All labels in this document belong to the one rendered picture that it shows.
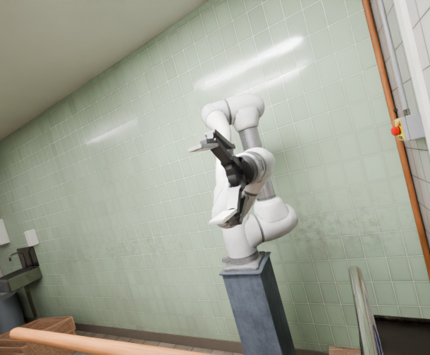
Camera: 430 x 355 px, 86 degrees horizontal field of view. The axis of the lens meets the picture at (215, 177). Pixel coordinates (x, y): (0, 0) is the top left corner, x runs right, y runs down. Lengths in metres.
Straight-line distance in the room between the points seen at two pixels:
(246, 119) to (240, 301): 0.89
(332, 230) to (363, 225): 0.17
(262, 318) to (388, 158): 1.07
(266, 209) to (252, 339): 0.64
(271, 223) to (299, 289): 0.77
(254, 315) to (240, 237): 0.39
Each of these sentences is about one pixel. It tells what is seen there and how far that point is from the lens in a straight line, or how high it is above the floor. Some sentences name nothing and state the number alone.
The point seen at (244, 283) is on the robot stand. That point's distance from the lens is 1.22.
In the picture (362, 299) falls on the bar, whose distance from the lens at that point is 0.61.
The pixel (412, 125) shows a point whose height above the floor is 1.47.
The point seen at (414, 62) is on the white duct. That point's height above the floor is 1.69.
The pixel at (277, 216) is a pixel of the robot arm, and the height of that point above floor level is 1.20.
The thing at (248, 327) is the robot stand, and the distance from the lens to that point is 1.36.
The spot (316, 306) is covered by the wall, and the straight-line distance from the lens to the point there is 1.90.
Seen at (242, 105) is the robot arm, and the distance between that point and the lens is 1.17.
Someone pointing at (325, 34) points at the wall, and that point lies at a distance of 1.63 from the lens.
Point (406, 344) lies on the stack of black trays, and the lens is 1.10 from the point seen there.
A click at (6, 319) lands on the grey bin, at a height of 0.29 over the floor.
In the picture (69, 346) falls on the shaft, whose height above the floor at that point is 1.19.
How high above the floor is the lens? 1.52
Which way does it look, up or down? 2 degrees down
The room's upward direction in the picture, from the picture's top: 16 degrees counter-clockwise
